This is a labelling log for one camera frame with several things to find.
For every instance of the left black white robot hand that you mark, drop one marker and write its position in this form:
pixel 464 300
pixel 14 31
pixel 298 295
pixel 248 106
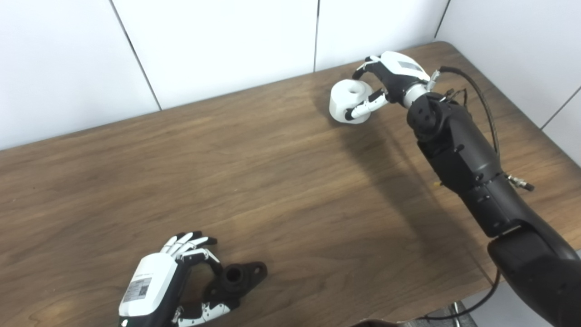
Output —
pixel 147 286

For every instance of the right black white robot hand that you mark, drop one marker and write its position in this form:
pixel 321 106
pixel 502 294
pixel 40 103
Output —
pixel 399 72

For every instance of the round white piece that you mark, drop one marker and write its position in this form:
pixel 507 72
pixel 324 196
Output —
pixel 345 97

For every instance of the black flanged holder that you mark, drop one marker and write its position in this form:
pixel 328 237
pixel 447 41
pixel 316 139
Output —
pixel 236 279

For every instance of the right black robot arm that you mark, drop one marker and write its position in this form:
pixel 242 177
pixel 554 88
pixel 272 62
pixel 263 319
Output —
pixel 472 163

